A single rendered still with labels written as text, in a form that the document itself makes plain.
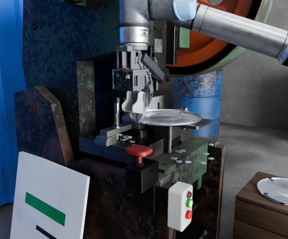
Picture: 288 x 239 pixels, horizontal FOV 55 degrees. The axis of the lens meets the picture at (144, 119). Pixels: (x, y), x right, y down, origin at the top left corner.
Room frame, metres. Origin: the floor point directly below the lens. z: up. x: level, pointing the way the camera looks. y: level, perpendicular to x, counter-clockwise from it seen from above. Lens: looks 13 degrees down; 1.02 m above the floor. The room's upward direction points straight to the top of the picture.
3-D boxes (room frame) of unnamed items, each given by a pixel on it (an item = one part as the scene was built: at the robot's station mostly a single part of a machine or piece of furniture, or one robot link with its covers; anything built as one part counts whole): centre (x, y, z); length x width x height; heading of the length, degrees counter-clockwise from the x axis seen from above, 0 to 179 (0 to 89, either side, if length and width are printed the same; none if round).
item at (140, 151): (0.77, 0.01, 0.72); 0.07 x 0.06 x 0.08; 55
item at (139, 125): (1.17, 0.01, 0.76); 0.15 x 0.09 x 0.05; 145
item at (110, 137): (1.04, 0.11, 0.76); 0.17 x 0.06 x 0.10; 145
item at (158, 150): (1.18, 0.02, 0.67); 0.45 x 0.30 x 0.06; 145
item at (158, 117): (1.10, -0.09, 0.78); 0.29 x 0.29 x 0.01
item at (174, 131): (1.08, -0.13, 0.72); 0.25 x 0.14 x 0.14; 55
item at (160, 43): (1.15, -0.02, 1.04); 0.17 x 0.15 x 0.30; 55
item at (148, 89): (0.76, 0.00, 0.93); 0.05 x 0.02 x 0.09; 54
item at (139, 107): (0.74, 0.02, 0.89); 0.06 x 0.03 x 0.09; 144
